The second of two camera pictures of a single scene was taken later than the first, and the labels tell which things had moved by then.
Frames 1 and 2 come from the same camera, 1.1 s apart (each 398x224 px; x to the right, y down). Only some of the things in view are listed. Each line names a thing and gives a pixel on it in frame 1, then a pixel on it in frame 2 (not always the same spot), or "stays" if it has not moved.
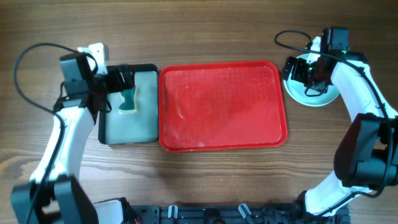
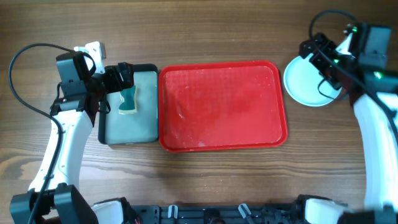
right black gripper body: (294, 70) to (321, 58)
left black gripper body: (125, 76) stays
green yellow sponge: (130, 104) stays
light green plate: (296, 90) stays
